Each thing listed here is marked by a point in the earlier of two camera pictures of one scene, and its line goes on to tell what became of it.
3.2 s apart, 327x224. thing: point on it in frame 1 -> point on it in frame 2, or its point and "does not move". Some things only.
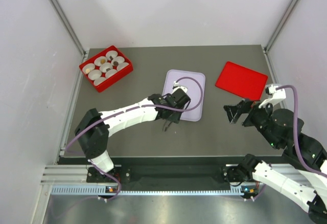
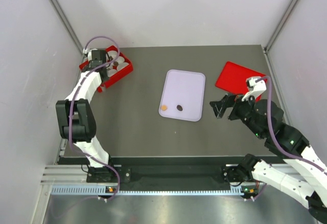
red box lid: [242, 81] does not move
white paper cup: [121, 66] does not move
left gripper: [175, 118] -> [107, 78]
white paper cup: [110, 72] does not move
